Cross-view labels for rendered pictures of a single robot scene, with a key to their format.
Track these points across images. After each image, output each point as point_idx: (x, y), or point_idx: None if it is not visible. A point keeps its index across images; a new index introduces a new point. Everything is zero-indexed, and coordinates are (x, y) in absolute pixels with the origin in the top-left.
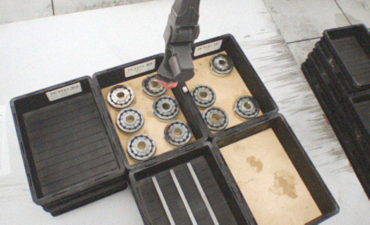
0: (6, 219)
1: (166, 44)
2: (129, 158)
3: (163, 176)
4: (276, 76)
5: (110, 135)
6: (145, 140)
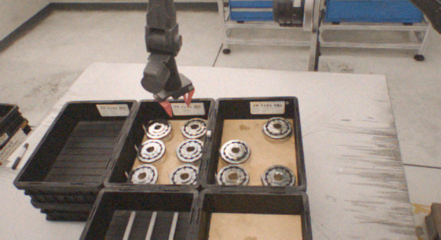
0: (15, 206)
1: (146, 50)
2: None
3: (145, 216)
4: (361, 171)
5: (114, 152)
6: (148, 172)
